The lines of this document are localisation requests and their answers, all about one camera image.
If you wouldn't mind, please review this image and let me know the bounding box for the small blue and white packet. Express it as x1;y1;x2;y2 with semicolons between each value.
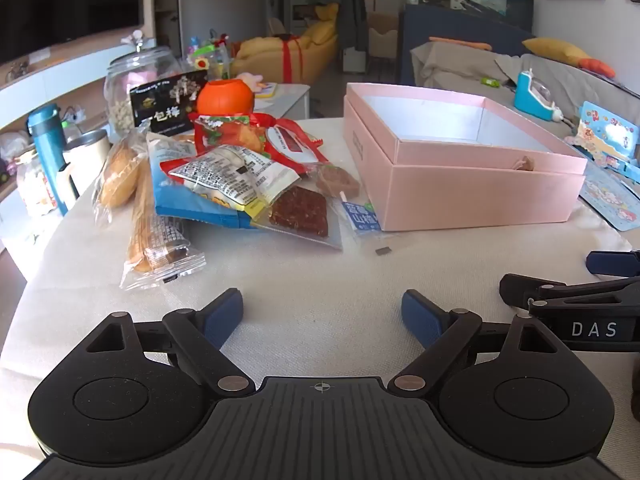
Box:
340;200;383;241

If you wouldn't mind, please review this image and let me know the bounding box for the pink plush toy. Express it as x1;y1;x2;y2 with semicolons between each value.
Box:
235;72;266;93

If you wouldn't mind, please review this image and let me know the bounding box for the brown lollipop packet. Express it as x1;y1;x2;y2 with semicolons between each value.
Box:
305;162;362;201

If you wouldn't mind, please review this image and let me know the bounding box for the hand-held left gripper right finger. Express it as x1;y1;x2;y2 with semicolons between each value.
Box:
389;288;556;395

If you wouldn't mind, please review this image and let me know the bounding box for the blue thermos bottle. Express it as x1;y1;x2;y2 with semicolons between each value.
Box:
26;103;71;216

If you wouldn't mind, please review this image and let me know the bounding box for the blue snack bag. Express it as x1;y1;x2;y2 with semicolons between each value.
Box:
147;132;261;231

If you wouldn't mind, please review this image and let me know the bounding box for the grey sofa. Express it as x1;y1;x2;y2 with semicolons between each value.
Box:
410;37;640;171

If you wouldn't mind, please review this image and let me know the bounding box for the glass jar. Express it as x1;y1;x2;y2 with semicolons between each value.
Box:
103;30;183;138

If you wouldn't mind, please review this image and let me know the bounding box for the yellow sofa with red ribbon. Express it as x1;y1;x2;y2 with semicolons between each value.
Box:
232;2;341;83

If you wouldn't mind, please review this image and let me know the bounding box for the orange cushion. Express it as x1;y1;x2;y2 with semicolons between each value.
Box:
577;57;617;79

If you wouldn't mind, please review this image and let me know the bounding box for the yellow cushion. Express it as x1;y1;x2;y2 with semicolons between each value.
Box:
521;37;593;68

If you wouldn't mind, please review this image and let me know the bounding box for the blue and white toy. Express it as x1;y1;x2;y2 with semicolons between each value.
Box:
514;69;566;122

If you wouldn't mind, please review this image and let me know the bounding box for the red and white snack packet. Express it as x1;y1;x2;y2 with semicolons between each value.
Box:
250;117;331;176

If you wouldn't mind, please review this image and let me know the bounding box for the long bread packet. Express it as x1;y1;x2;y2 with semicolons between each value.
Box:
120;160;207;291

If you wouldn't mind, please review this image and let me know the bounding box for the brown fruit leather packet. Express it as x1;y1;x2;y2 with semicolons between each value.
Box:
252;185;346;252

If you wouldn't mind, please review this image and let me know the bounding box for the dark coat on stand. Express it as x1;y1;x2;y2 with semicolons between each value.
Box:
307;0;371;53

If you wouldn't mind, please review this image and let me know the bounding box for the white and yellow snack packet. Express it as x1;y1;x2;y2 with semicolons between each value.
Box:
160;144;301;211

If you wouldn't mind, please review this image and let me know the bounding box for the white mug with steel rim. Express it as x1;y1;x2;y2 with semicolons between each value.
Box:
62;129;112;196

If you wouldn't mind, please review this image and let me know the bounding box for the white coffee table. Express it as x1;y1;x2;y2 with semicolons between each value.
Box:
255;82;312;121

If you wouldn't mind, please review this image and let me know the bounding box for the white box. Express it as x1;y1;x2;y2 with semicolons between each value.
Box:
342;47;370;73

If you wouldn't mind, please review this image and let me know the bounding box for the pink cardboard box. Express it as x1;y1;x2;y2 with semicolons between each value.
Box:
342;82;588;232

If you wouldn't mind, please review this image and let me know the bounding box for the clear bag with red print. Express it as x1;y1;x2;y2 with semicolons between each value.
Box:
15;152;58;218

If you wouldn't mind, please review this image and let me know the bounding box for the black television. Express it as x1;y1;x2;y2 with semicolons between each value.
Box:
0;0;146;66

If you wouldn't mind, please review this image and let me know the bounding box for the orange pumpkin-shaped container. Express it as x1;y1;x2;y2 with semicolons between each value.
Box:
196;79;255;116

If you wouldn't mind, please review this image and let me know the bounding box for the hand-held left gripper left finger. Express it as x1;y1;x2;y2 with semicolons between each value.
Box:
86;287;257;395

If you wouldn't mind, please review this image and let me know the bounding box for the round bread packet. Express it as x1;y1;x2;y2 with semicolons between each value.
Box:
92;132;151;221

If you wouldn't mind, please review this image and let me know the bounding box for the printed cartoon board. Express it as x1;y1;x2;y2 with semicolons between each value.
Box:
577;165;640;232

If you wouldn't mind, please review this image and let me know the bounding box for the tan armchair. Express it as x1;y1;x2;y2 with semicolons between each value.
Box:
367;12;401;61

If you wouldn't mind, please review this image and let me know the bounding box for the dark blue cabinet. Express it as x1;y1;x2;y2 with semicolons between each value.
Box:
400;4;535;86

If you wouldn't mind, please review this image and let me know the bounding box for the white tablecloth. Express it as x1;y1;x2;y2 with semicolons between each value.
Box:
0;117;640;461

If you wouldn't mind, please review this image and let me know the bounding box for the black snack packet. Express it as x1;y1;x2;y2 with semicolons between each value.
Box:
129;70;208;136

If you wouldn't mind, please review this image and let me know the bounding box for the colourful toy pile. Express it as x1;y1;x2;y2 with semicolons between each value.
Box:
185;32;236;81

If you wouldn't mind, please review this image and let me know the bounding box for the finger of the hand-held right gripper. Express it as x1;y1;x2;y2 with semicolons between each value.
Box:
499;273;640;317
586;250;640;277

